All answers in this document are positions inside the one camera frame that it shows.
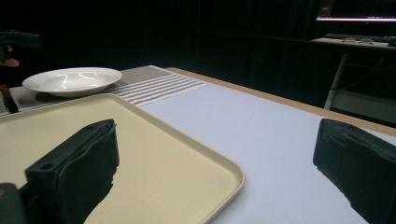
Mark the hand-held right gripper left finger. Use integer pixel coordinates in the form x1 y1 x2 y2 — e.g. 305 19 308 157
24 118 120 224

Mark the beige plastic tray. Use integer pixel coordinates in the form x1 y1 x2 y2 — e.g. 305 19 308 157
0 92 247 224

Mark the computer monitor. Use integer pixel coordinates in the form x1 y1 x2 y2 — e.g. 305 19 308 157
316 0 396 22

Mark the grey striped placemat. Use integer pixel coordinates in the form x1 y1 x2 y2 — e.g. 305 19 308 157
0 64 206 118

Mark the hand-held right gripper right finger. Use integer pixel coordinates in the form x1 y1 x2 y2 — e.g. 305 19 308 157
312 118 396 224

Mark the black keyboard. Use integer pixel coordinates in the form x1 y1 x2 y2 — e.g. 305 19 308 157
323 33 396 45

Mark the white shallow plate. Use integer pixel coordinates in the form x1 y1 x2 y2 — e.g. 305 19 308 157
21 66 123 99

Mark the background desk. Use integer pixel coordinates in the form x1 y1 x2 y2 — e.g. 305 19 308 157
311 36 396 51

